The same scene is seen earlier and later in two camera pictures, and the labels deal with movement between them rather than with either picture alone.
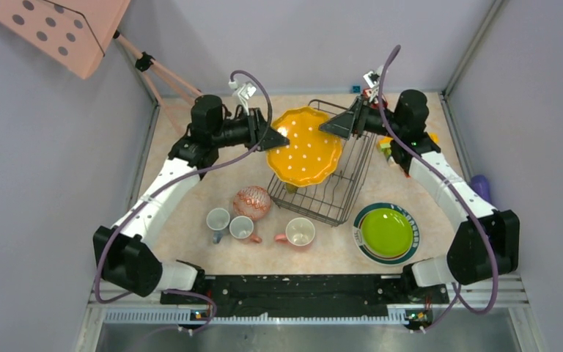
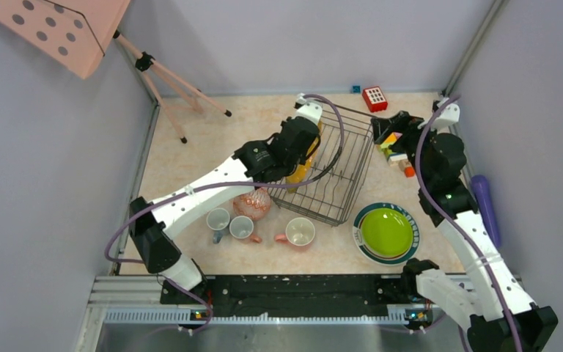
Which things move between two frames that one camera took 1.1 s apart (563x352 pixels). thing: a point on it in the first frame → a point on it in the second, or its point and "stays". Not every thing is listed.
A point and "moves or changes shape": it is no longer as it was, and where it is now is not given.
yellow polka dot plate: (311, 155) moves or changes shape
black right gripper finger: (341, 125) → (383, 127)
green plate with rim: (373, 258) stays
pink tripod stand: (155, 72) stays
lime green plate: (386, 232) stays
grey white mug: (218, 219) stays
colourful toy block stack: (385, 145) stays
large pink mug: (299, 231) stays
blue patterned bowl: (253, 202) stays
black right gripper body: (368, 119) → (408, 126)
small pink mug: (242, 226) stays
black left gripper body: (246, 130) → (293, 164)
